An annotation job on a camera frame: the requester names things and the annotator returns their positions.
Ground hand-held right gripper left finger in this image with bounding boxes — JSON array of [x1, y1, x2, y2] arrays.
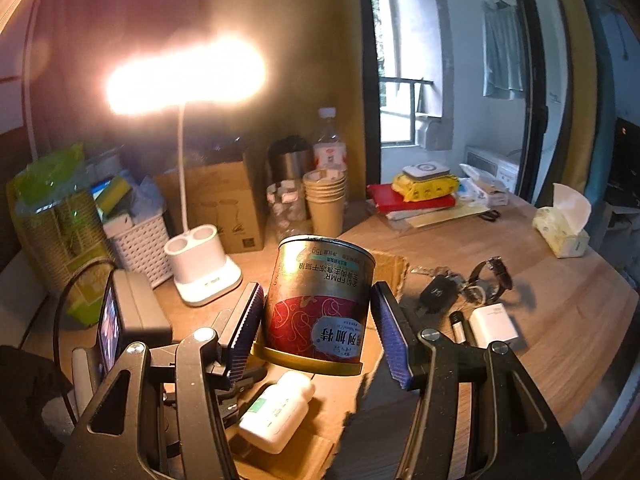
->
[[52, 282, 266, 480]]

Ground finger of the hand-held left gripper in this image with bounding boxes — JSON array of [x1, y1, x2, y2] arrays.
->
[[220, 360, 269, 397], [214, 394, 243, 428]]

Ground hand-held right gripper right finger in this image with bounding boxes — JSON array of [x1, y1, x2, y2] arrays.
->
[[371, 281, 581, 480]]

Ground white pill bottle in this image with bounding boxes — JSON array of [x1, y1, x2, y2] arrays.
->
[[237, 370, 317, 456]]

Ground small black flashlight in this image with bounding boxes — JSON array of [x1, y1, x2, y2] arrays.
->
[[448, 311, 477, 347]]

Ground black car key with keyring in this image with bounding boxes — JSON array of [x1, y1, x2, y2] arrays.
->
[[410, 264, 469, 314]]

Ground gold and red tin can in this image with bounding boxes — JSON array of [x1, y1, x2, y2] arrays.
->
[[251, 234, 377, 377]]

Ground brown cardboard box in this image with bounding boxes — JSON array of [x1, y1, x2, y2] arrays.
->
[[165, 249, 412, 480]]

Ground white charger adapter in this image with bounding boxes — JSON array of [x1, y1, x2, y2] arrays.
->
[[468, 302, 527, 349]]

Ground white perforated plastic basket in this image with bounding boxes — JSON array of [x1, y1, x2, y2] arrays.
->
[[104, 211, 174, 289]]

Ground white desk lamp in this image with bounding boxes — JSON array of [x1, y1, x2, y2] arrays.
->
[[106, 34, 267, 309]]

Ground green packaged box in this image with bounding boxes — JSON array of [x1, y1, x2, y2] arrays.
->
[[6, 144, 117, 322]]

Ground yellow and green sponge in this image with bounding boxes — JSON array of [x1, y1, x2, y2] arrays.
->
[[95, 176, 133, 213]]

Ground clear plastic tray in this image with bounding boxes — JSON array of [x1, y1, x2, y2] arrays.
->
[[384, 205, 458, 235]]

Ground clear jar of sachets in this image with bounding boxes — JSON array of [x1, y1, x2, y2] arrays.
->
[[265, 180, 309, 234]]

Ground brown printed carton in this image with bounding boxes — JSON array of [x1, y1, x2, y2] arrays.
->
[[154, 151, 267, 257]]

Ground yellowish paper envelope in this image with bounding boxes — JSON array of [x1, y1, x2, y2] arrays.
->
[[409, 204, 493, 232]]

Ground red book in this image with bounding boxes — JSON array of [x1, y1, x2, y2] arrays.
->
[[367, 182, 457, 214]]

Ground stack of brown paper cups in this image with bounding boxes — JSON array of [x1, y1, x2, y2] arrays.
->
[[302, 169, 349, 239]]

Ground yellow wet wipes pack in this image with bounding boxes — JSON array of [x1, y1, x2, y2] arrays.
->
[[391, 172, 460, 199]]

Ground white and grey flat device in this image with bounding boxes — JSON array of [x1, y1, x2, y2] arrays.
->
[[402, 161, 451, 181]]

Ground white plastic packets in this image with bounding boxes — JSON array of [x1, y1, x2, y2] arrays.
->
[[457, 163, 509, 207]]

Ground stainless steel thermos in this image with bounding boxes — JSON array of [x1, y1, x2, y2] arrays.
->
[[267, 134, 314, 187]]

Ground white microwave oven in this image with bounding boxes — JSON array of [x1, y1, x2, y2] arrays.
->
[[464, 145, 521, 194]]

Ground pale yellow tissue pack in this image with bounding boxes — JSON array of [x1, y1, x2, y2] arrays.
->
[[532, 182, 594, 260]]

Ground clear water bottle red label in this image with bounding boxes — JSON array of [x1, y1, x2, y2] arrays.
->
[[312, 107, 349, 172]]

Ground black monitor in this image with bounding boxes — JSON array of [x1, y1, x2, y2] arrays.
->
[[612, 117, 640, 182]]

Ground hanging pale cloth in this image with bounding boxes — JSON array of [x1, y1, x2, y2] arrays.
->
[[482, 2, 524, 101]]

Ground black cable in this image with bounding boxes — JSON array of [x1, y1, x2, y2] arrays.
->
[[52, 257, 119, 362]]

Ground wristwatch with dark strap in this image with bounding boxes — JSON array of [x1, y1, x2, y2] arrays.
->
[[468, 255, 515, 306]]

